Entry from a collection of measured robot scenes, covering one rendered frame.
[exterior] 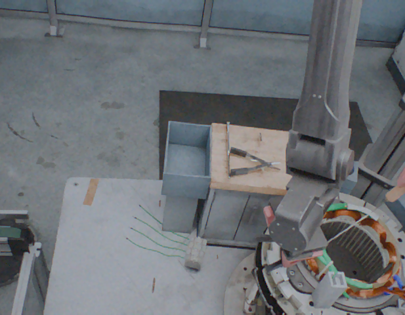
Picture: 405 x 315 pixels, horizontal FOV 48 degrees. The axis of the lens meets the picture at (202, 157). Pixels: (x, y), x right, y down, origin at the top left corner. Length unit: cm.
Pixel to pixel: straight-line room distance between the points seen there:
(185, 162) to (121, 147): 136
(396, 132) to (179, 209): 60
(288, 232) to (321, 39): 25
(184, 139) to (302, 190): 59
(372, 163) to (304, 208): 78
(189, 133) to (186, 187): 16
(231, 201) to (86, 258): 40
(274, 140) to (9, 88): 202
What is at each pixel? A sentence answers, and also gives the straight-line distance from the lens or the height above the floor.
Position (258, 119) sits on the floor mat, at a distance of 275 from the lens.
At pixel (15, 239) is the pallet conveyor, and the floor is 76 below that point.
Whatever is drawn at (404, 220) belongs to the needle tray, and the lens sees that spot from 116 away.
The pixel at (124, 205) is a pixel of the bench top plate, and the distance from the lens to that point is 130.
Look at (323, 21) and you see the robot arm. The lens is 57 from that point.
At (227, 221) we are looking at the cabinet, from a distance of 116.
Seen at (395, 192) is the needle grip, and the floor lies 132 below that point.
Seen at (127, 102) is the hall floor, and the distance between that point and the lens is 274.
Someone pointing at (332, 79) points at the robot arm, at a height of 153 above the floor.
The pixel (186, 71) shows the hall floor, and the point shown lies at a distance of 300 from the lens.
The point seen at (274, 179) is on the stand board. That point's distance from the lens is 106.
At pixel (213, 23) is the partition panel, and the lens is 319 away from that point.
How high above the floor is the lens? 186
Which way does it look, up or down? 48 degrees down
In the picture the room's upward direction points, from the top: 12 degrees clockwise
